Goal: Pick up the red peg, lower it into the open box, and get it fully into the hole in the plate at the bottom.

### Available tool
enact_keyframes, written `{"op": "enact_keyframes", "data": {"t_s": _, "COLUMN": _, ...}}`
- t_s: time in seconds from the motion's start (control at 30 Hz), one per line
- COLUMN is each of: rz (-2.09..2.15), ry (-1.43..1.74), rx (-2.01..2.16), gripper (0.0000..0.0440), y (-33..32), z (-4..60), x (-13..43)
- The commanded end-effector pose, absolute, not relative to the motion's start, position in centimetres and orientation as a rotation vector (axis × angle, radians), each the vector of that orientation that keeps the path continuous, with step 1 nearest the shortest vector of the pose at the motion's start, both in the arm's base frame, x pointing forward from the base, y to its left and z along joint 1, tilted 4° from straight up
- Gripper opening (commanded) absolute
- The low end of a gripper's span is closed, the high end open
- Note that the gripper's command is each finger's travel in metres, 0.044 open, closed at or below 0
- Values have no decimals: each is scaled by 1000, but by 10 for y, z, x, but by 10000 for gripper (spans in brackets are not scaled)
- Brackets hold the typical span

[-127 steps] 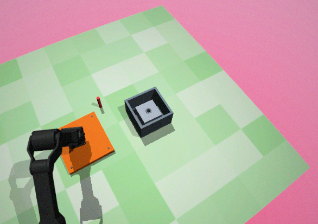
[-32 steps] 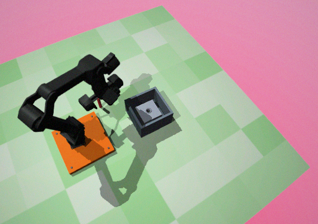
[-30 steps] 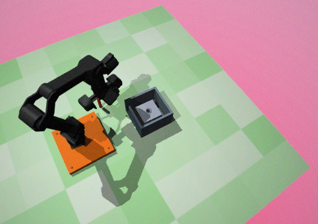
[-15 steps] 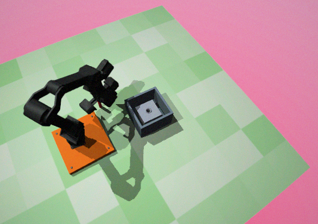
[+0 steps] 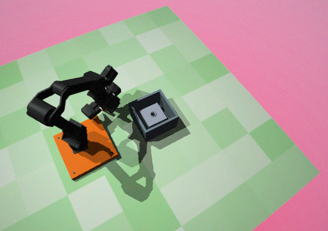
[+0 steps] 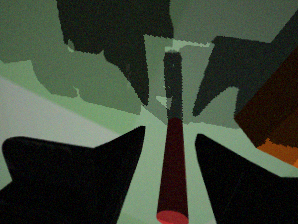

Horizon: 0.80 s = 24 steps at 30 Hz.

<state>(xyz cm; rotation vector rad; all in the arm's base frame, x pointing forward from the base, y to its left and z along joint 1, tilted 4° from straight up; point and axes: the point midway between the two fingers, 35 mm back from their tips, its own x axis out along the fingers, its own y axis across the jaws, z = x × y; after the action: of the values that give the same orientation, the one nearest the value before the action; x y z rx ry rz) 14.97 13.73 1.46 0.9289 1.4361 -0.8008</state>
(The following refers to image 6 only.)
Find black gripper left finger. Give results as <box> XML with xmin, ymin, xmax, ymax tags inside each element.
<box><xmin>1</xmin><ymin>126</ymin><xmax>146</xmax><ymax>224</ymax></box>

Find dark red peg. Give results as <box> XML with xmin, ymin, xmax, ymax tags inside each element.
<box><xmin>156</xmin><ymin>118</ymin><xmax>189</xmax><ymax>224</ymax></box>

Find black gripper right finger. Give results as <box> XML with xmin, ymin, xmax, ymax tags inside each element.
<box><xmin>195</xmin><ymin>134</ymin><xmax>298</xmax><ymax>224</ymax></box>

